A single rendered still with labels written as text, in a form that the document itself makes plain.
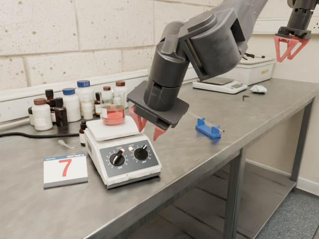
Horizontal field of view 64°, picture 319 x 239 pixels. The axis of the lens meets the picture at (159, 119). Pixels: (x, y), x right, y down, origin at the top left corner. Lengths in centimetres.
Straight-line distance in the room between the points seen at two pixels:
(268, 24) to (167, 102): 150
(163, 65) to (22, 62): 73
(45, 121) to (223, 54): 67
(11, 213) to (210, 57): 44
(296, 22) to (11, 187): 86
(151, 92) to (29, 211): 31
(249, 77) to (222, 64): 120
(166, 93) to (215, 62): 9
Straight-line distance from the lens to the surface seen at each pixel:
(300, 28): 90
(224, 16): 38
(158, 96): 42
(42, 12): 108
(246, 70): 155
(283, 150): 204
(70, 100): 94
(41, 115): 90
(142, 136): 62
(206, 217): 153
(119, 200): 53
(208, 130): 83
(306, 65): 187
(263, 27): 189
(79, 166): 61
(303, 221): 182
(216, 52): 37
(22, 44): 105
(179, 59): 39
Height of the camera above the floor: 106
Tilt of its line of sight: 20 degrees down
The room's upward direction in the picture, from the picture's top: straight up
